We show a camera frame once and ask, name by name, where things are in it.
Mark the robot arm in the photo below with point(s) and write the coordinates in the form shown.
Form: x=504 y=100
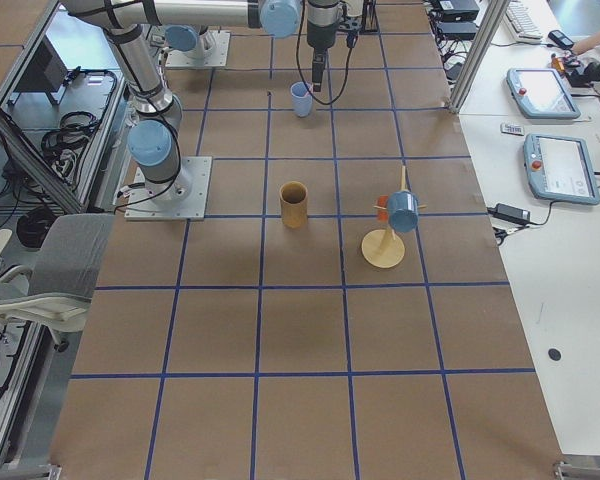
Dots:
x=153 y=142
x=326 y=18

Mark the teach pendant far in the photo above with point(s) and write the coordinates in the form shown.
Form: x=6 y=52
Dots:
x=541 y=94

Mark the orange cup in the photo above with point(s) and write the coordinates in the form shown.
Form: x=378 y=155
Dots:
x=381 y=208

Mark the aluminium frame post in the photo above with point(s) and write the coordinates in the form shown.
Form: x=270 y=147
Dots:
x=493 y=15

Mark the wooden mug tree stand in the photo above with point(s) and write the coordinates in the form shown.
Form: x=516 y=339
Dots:
x=384 y=248

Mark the grey office chair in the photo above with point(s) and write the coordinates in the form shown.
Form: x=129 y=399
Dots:
x=56 y=292

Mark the teach pendant near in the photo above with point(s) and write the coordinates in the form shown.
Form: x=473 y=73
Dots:
x=559 y=168

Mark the blue mug on stand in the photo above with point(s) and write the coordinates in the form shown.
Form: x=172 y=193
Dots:
x=402 y=209

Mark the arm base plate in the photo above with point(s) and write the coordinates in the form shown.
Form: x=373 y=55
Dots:
x=185 y=198
x=189 y=49

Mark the teach pendant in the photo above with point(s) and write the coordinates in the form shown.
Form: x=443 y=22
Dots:
x=541 y=94
x=559 y=168

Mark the bamboo cylinder holder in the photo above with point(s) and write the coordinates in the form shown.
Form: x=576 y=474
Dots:
x=293 y=204

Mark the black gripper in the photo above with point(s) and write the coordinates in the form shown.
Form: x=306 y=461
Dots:
x=319 y=35

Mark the light blue plastic cup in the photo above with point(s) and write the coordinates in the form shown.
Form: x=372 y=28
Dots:
x=302 y=106

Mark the black power brick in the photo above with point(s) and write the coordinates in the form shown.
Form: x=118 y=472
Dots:
x=510 y=214

